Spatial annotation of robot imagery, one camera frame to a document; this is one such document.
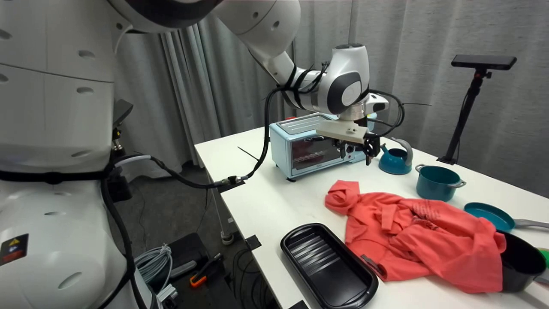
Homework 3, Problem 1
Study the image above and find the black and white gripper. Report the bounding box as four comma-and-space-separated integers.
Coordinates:
315, 118, 383, 168

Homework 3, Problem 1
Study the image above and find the red shirt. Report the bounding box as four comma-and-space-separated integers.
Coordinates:
323, 178, 510, 295

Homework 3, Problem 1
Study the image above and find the teal toy kettle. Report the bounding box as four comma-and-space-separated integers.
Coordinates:
378, 135, 416, 176

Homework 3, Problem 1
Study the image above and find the light blue toaster oven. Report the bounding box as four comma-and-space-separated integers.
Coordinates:
268, 111, 375, 182

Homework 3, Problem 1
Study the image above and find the teal pot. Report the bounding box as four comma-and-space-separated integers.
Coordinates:
414, 161, 467, 204

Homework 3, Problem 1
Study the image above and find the black ridged tray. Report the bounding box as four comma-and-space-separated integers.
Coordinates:
280, 221, 382, 309

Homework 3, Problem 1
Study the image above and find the teal frying pan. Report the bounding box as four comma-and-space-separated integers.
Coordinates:
462, 201, 549, 233

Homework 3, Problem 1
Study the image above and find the black pot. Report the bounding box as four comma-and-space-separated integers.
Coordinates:
500, 230, 549, 293

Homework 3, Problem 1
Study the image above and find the black floor box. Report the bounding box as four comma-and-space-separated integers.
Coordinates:
169, 230, 212, 271

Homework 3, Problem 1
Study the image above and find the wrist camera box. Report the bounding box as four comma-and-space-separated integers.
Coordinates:
363, 92, 392, 116

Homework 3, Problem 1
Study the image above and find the black camera tripod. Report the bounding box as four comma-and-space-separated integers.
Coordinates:
436, 53, 521, 166

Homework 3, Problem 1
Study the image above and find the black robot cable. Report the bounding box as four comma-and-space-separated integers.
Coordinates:
102, 65, 407, 309

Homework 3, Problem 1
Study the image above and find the orange handled tool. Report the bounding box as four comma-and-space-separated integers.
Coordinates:
189, 252, 227, 288

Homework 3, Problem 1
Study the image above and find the white cable bundle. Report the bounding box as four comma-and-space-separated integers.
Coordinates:
136, 243, 179, 305

